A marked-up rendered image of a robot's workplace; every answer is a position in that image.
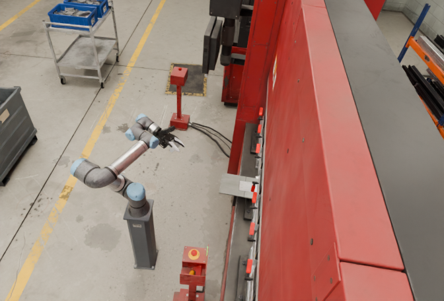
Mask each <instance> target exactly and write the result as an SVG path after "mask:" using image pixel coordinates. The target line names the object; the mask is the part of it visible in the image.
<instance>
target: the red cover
mask: <svg viewBox="0 0 444 301"><path fill-rule="evenodd" d="M291 12H292V21H293V39H294V47H295V64H296V74H297V91H298V101H299V117H300V127H301V144H302V153H303V171H304V180H305V197H306V206H307V224H308V233H309V250H310V260H311V289H312V299H313V301H414V298H413V295H412V291H411V288H410V285H409V282H408V278H407V276H406V274H405V273H402V271H403V270H404V265H403V262H402V258H401V256H400V252H399V249H398V245H397V243H396V238H395V236H394V232H393V229H392V225H391V223H390V219H389V214H388V212H387V208H386V205H385V201H384V199H383V194H382V192H381V188H380V185H379V181H378V179H377V175H376V172H375V168H374V165H373V161H372V159H371V155H370V152H369V148H368V146H367V141H366V139H365V135H364V132H363V128H362V126H361V122H360V119H359V116H358V112H357V109H356V106H355V102H354V99H353V96H352V92H351V89H350V85H349V82H348V78H347V76H346V72H345V69H344V65H343V63H342V58H341V56H340V52H339V49H338V45H337V43H336V39H335V36H334V32H333V29H332V25H331V23H330V19H329V16H328V12H327V10H326V5H325V3H324V0H291Z"/></svg>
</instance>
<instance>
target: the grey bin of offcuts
mask: <svg viewBox="0 0 444 301"><path fill-rule="evenodd" d="M21 90H22V89H21V87H20V86H14V87H9V88H7V87H0V186H3V187H5V186H6V185H7V183H8V182H9V180H10V178H9V176H8V172H9V170H10V169H11V168H12V167H13V165H14V164H15V162H16V161H17V160H18V158H19V156H20V155H21V154H22V152H23V151H24V150H25V148H26V147H27V146H28V145H34V144H35V143H36V141H37V140H38V139H37V136H36V133H37V129H36V128H35V127H34V125H33V123H32V120H31V118H30V116H29V113H28V110H27V109H26V106H25V104H24V101H23V99H22V96H21V94H20V92H21Z"/></svg>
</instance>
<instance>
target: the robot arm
mask: <svg viewBox="0 0 444 301"><path fill-rule="evenodd" d="M135 122H136V123H135V124H134V125H133V126H132V127H130V128H129V129H128V130H127V131H126V133H125V135H126V137H127V138H128V139H129V140H130V141H134V140H138V142H137V143H136V144H135V145H134V146H132V148H130V149H129V150H128V151H126V152H125V153H124V154H123V155H121V157H119V158H118V159H117V160H116V161H114V162H113V163H112V164H111V165H109V166H105V167H104V168H103V169H101V168H100V166H98V165H96V164H94V163H92V162H90V161H88V160H87V159H86V158H79V159H78V160H76V161H75V162H74V163H73V164H72V166H71V169H70V173H71V175H73V177H76V178H77V179H78V180H80V181H81V182H83V183H84V184H85V185H87V186H88V187H90V188H94V189H97V188H102V187H105V186H106V187H109V188H110V189H111V190H112V191H114V192H116V193H119V194H120V195H122V196H123V197H125V198H126V199H127V200H128V201H129V205H128V213H129V215H130V216H132V217H134V218H141V217H144V216H145V215H146V214H147V213H148V212H149V203H148V201H147V200H146V195H145V188H144V186H143V185H142V184H140V183H135V182H132V181H131V180H129V179H128V178H126V177H125V176H124V175H121V173H122V172H123V171H124V170H125V169H126V168H127V167H128V166H129V165H131V164H132V163H133V162H134V161H135V160H137V159H138V158H139V157H140V156H141V155H142V154H143V153H144V152H145V151H147V150H148V149H149V148H150V149H155V148H156V147H157V146H158V145H160V146H161V145H162V146H163V147H162V146H161V147H162V148H164V149H165V148H167V146H169V147H170V152H173V151H177V152H180V151H179V148H177V147H179V146H180V145H181V146H182V147H185V146H184V144H183V143H182V141H181V140H180V139H179V138H178V137H177V136H175V135H173V134H170V132H173V131H174V130H175V129H176V128H175V126H174V125H173V126H170V127H168V128H166V129H162V128H161V127H160V126H159V125H157V124H156V123H155V122H154V121H152V120H151V119H150V118H148V117H147V116H146V115H145V114H139V115H138V116H137V117H136V119H135ZM161 129H162V130H161ZM145 130H146V131H148V132H149V133H148V132H146V131H145ZM174 143H175V145H174Z"/></svg>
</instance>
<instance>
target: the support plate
mask: <svg viewBox="0 0 444 301"><path fill-rule="evenodd" d="M239 180H240V181H244V182H245V180H246V182H252V181H255V182H258V179H257V178H249V177H245V176H238V175H233V174H226V173H222V177H221V184H220V188H219V193H221V194H225V195H232V196H237V197H244V198H249V199H252V196H253V192H248V191H245V192H244V191H240V190H239Z"/></svg>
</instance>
